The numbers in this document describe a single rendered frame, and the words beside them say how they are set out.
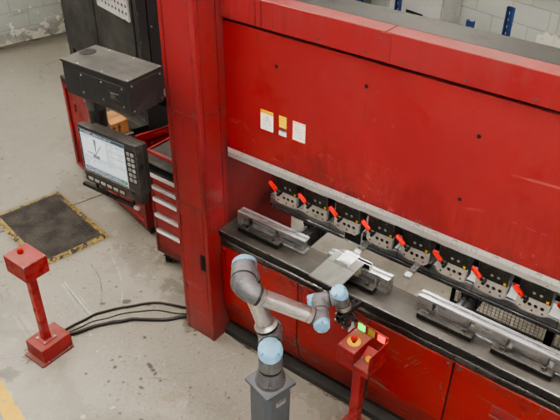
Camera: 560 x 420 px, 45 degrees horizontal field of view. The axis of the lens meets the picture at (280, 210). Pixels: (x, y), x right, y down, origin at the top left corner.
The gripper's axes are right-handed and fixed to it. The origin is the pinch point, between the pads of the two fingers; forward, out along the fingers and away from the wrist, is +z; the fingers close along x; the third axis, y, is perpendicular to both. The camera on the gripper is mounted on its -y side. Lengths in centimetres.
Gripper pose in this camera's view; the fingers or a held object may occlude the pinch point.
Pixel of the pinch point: (352, 325)
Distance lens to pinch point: 343.7
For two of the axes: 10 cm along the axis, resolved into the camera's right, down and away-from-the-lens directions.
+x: 7.5, 3.7, -5.4
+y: -6.2, 6.8, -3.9
